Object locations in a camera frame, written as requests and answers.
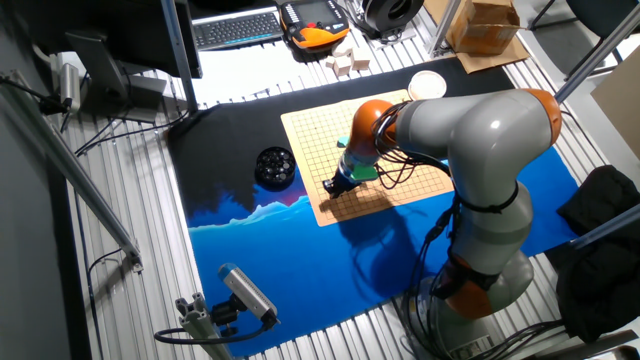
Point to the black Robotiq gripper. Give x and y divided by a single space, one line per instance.
345 180

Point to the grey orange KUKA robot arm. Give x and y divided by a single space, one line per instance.
490 135

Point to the tan Go board sheet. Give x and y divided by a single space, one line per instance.
320 130

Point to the black bowl of black stones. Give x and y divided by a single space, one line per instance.
275 167

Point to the blue and black table mat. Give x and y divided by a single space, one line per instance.
300 270

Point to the medium wooden cube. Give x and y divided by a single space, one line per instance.
342 66

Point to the small wooden block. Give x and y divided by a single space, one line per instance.
330 62

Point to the white bowl of white stones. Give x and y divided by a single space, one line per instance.
427 85

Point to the white rounded block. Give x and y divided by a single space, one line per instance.
344 47

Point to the white paper sheet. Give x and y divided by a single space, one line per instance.
250 70

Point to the orange black teach pendant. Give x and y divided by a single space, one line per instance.
315 25

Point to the black round spool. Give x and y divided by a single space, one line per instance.
392 15

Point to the short aluminium profile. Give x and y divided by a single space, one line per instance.
200 325

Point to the black computer keyboard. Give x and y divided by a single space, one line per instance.
237 30

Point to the flat cardboard sheet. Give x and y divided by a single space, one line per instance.
495 62

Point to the brown cardboard box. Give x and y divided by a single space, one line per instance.
487 25

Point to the black computer monitor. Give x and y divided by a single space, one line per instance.
125 30

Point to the black bag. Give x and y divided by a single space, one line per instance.
600 260

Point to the grey cylindrical device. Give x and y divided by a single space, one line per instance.
70 87

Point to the tan flat panel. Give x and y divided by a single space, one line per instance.
620 110

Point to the dark office chair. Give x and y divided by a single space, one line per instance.
600 15

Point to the green grey wrist mount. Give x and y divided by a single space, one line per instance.
365 172

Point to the grey depth camera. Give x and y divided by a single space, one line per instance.
247 292

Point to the black camera ball mount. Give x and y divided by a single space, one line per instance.
225 314

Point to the aluminium post with foot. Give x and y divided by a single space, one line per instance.
445 25

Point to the aluminium frame post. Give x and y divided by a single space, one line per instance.
177 50

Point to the long aluminium frame bar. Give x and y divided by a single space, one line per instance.
75 170
600 50
610 227
590 345

